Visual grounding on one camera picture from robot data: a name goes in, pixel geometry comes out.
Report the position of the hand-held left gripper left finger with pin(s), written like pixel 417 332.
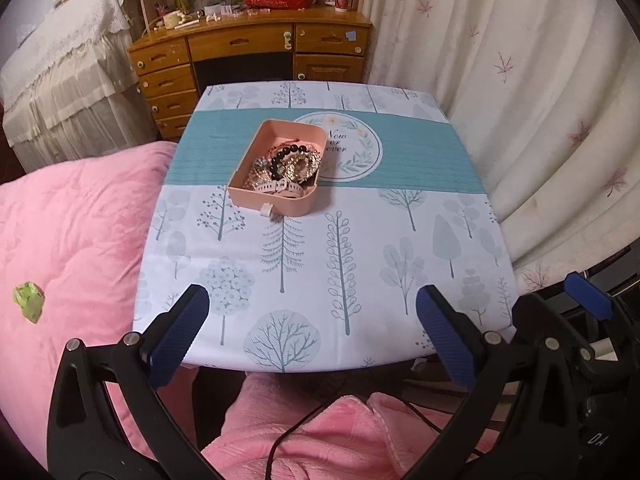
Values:
pixel 180 330

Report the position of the white lace cover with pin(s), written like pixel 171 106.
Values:
pixel 65 60

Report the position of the pink fleece robe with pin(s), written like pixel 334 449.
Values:
pixel 325 435

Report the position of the white leaf print curtain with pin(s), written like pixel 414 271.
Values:
pixel 500 85

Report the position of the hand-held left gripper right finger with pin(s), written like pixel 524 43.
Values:
pixel 445 340

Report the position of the green crumpled paper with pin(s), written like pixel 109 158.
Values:
pixel 29 301

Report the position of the pink blanket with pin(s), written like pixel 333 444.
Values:
pixel 75 220

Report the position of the silver brooch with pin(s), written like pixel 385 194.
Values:
pixel 263 165

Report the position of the wooden desk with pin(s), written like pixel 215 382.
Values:
pixel 165 85

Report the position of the tree print tablecloth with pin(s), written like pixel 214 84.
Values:
pixel 350 240

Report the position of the pink jewelry box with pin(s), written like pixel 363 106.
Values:
pixel 250 140

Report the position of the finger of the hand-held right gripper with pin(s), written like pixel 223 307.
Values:
pixel 545 315
pixel 587 300

